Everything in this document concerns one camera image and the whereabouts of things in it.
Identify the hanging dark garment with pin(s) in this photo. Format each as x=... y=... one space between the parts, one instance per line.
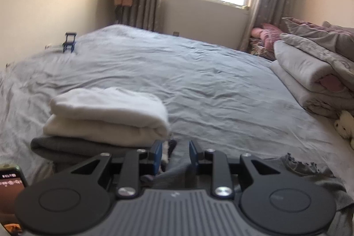
x=121 y=14

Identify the folded grey duvet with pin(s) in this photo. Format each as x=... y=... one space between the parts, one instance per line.
x=301 y=70

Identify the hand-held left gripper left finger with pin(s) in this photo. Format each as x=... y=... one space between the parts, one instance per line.
x=157 y=153

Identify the small black folding stand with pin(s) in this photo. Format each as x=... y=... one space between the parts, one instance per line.
x=69 y=43

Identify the mauve grey pillow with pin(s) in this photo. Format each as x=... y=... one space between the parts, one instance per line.
x=304 y=26

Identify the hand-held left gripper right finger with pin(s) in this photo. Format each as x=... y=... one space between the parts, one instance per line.
x=192 y=153

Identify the white plush dog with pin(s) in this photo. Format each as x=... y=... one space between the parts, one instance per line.
x=344 y=125

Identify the bed with grey sheet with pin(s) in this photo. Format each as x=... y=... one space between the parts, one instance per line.
x=193 y=81

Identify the pink cushion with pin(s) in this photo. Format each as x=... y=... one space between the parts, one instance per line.
x=265 y=32

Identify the grey top with ruffled collar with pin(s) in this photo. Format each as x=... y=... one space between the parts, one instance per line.
x=318 y=183

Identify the folded dark grey garment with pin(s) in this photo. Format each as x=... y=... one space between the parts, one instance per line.
x=69 y=147

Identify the smartphone with lit screen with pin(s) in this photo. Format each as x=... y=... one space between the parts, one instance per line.
x=11 y=191

